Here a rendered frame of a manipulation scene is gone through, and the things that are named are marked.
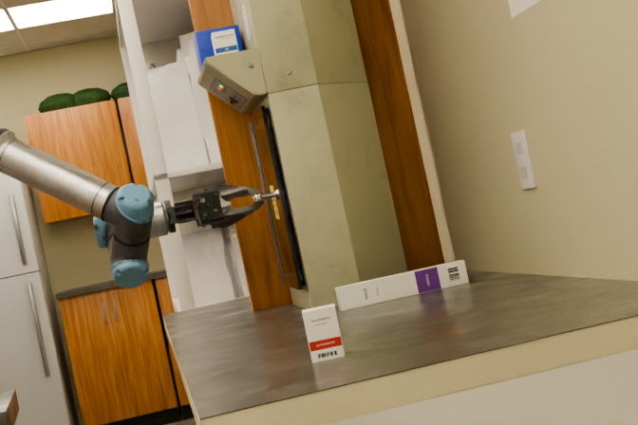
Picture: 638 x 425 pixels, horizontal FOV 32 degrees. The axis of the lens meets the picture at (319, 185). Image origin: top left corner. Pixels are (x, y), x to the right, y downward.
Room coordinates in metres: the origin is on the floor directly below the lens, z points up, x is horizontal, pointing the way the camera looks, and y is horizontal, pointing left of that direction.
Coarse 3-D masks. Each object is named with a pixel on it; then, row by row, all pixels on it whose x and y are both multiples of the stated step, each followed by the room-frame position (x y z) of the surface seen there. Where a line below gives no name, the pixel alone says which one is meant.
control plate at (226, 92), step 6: (216, 84) 2.51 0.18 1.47; (222, 84) 2.46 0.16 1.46; (210, 90) 2.63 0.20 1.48; (216, 90) 2.57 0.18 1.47; (222, 90) 2.53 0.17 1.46; (228, 90) 2.49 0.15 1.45; (234, 90) 2.45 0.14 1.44; (222, 96) 2.60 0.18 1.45; (228, 96) 2.55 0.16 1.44; (240, 96) 2.46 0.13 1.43; (240, 102) 2.54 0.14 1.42; (240, 108) 2.61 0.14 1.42
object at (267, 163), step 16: (256, 112) 2.48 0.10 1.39; (256, 128) 2.55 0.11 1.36; (256, 144) 2.63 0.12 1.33; (272, 144) 2.37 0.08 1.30; (272, 160) 2.37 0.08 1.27; (272, 176) 2.42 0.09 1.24; (272, 208) 2.56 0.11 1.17; (272, 224) 2.64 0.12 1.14; (288, 224) 2.37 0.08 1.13; (288, 240) 2.39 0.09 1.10; (288, 256) 2.45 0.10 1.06; (288, 272) 2.52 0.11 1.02
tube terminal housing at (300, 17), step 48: (240, 0) 2.48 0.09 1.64; (288, 0) 2.38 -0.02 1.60; (336, 0) 2.49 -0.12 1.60; (288, 48) 2.37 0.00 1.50; (336, 48) 2.46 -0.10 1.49; (288, 96) 2.37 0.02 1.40; (336, 96) 2.43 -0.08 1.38; (288, 144) 2.36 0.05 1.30; (336, 144) 2.40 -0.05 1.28; (288, 192) 2.36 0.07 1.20; (336, 192) 2.38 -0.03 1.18; (384, 192) 2.52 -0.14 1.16; (336, 240) 2.37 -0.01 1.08; (384, 240) 2.48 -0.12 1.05
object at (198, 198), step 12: (204, 192) 2.37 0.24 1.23; (216, 192) 2.38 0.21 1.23; (168, 204) 2.38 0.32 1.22; (192, 204) 2.38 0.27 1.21; (204, 204) 2.37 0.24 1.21; (216, 204) 2.37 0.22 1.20; (168, 216) 2.39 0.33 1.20; (180, 216) 2.38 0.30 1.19; (192, 216) 2.39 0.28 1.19; (204, 216) 2.37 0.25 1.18; (216, 216) 2.37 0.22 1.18
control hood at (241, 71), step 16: (208, 64) 2.35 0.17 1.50; (224, 64) 2.35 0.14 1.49; (240, 64) 2.35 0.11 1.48; (256, 64) 2.36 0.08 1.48; (208, 80) 2.52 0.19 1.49; (224, 80) 2.40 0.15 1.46; (240, 80) 2.35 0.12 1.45; (256, 80) 2.36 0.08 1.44; (256, 96) 2.37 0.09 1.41; (240, 112) 2.66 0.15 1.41
